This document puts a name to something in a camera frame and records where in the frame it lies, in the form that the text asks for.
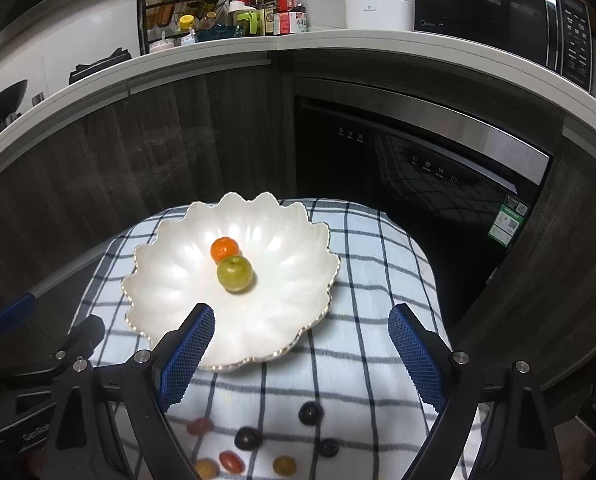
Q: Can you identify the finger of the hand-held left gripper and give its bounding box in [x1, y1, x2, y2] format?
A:
[0, 314, 107, 386]
[0, 292, 36, 346]

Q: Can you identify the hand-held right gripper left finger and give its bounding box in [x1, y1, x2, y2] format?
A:
[43, 302, 216, 480]

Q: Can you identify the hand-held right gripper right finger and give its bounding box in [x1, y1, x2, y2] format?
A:
[388, 303, 563, 480]

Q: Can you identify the white scalloped ceramic bowl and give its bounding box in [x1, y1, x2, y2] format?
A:
[121, 191, 342, 373]

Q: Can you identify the white blue checkered cloth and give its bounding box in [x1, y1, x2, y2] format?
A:
[75, 197, 493, 480]

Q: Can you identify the round green fruit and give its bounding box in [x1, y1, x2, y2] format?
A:
[216, 255, 255, 293]

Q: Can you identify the small orange tangerine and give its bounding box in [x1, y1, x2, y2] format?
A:
[210, 237, 240, 264]

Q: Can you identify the green energy label sticker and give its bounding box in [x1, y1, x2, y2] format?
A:
[488, 196, 530, 248]

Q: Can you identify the black built-in dishwasher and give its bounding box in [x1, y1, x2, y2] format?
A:
[293, 77, 553, 281]

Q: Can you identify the black wok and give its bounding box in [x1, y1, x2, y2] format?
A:
[0, 79, 29, 146]

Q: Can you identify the dark wood cabinet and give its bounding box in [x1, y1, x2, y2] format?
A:
[0, 47, 299, 321]

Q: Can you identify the teal glass dish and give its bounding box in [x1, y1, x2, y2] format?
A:
[195, 22, 249, 43]

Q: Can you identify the green and white cup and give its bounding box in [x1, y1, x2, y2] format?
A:
[228, 1, 263, 36]

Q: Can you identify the white rice cooker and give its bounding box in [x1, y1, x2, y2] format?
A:
[345, 0, 415, 31]

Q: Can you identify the black microwave oven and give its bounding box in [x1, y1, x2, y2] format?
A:
[412, 0, 593, 88]

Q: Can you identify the black wire spice rack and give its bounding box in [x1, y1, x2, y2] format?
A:
[137, 0, 233, 56]

